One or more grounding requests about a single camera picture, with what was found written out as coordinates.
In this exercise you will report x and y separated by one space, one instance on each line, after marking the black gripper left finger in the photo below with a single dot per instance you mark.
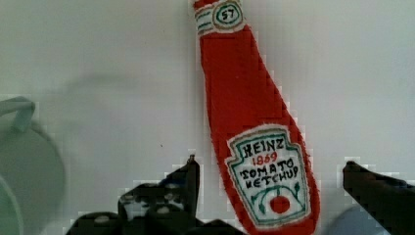
164 208

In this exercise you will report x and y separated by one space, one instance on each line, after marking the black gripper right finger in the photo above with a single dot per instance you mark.
389 200

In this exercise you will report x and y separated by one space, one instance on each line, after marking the red felt ketchup bottle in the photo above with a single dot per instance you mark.
260 152

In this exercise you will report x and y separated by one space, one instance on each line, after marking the green mug with handle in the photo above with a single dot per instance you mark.
32 172

